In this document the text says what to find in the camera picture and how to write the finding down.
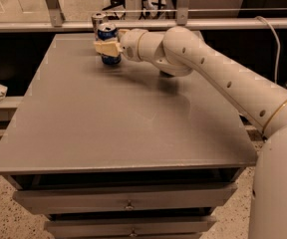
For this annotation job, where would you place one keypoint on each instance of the blue pepsi can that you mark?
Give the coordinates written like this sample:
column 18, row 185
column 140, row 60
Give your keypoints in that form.
column 108, row 31

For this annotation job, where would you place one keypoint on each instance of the grey drawer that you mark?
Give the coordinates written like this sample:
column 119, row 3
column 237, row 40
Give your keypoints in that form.
column 132, row 228
column 132, row 198

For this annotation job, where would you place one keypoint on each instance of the silver blue redbull can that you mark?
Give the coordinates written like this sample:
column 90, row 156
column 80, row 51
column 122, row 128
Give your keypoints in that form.
column 98, row 18

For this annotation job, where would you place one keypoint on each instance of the grey drawer cabinet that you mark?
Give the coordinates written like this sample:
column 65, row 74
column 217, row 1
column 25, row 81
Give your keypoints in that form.
column 82, row 124

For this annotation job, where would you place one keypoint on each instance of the grey metal railing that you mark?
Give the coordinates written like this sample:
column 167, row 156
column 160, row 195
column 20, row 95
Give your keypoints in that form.
column 76, row 15

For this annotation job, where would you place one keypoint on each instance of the lower grey drawer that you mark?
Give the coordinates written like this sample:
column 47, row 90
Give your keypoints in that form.
column 132, row 228

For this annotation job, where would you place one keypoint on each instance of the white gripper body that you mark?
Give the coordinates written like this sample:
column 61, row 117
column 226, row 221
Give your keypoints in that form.
column 130, row 44

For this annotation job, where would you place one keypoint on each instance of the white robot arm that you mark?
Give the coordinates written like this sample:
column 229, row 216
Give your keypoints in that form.
column 178, row 52

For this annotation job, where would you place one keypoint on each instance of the top grey drawer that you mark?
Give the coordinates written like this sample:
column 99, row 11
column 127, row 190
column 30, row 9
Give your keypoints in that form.
column 132, row 198

